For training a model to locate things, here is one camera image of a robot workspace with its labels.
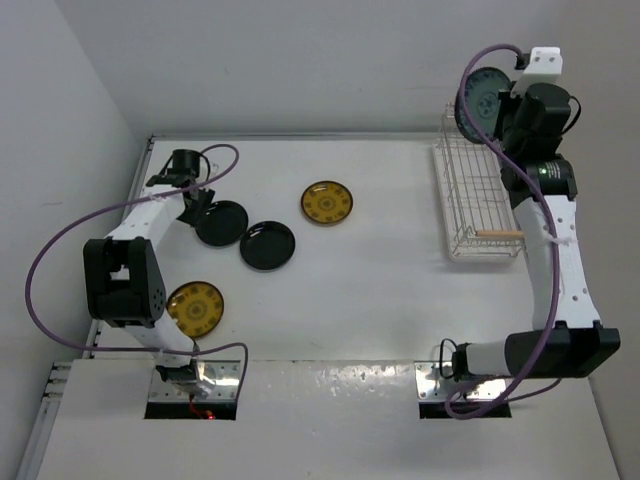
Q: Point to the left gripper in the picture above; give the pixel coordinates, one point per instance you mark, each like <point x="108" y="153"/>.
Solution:
<point x="194" y="216"/>

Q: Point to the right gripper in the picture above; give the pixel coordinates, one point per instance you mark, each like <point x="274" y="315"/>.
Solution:
<point x="507" y="103"/>

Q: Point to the blue green patterned plate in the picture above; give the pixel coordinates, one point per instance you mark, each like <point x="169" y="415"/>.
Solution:
<point x="481" y="93"/>

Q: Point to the yellow patterned plate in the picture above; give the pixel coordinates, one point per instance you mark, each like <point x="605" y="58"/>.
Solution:
<point x="196" y="307"/>
<point x="326" y="203"/>

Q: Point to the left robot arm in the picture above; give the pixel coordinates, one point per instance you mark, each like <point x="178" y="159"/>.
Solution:
<point x="124" y="284"/>

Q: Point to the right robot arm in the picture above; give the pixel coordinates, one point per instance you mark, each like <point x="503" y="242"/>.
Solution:
<point x="567" y="338"/>

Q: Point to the black plate far left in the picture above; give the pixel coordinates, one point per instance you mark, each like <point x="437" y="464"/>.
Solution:
<point x="224" y="223"/>

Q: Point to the black plate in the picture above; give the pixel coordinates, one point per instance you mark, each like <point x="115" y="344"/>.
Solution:
<point x="224" y="223"/>
<point x="267" y="245"/>

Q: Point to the black plate centre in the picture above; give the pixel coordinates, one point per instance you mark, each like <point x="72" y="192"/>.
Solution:
<point x="267" y="245"/>

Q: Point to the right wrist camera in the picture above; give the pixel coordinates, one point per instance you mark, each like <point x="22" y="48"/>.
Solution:
<point x="540" y="65"/>

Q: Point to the white wire dish rack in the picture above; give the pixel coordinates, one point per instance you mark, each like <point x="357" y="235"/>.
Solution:
<point x="479" y="224"/>

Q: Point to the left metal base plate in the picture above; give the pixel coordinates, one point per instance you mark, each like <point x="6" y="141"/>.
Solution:
<point x="215" y="382"/>

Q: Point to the metal base plate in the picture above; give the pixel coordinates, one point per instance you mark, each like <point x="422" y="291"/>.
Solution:
<point x="434" y="383"/>
<point x="215" y="382"/>

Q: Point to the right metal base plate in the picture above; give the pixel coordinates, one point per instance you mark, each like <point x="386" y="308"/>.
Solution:
<point x="434" y="383"/>

